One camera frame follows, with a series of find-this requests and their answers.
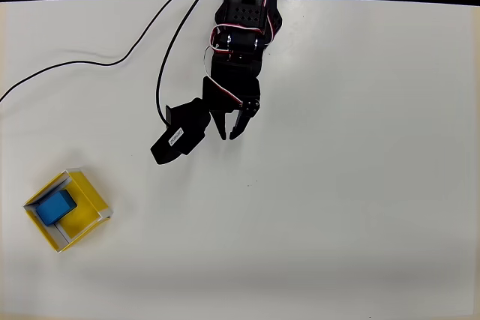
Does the black cable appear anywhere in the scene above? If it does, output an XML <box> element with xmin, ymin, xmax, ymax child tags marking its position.
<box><xmin>0</xmin><ymin>0</ymin><xmax>176</xmax><ymax>103</ymax></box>
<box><xmin>154</xmin><ymin>0</ymin><xmax>207</xmax><ymax>127</ymax></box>

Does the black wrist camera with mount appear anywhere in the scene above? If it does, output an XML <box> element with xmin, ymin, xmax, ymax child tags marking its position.
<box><xmin>149</xmin><ymin>97</ymin><xmax>212</xmax><ymax>166</ymax></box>

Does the blue cube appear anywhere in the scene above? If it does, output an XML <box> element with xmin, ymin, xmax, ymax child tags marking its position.
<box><xmin>35</xmin><ymin>189</ymin><xmax>78</xmax><ymax>228</ymax></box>

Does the yellow open box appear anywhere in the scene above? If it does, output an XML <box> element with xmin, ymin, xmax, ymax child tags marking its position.
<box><xmin>22</xmin><ymin>168</ymin><xmax>113</xmax><ymax>255</ymax></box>

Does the red white servo wire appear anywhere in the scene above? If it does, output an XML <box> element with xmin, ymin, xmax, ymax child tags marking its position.
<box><xmin>208</xmin><ymin>0</ymin><xmax>281</xmax><ymax>53</ymax></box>
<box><xmin>203</xmin><ymin>45</ymin><xmax>245</xmax><ymax>108</ymax></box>

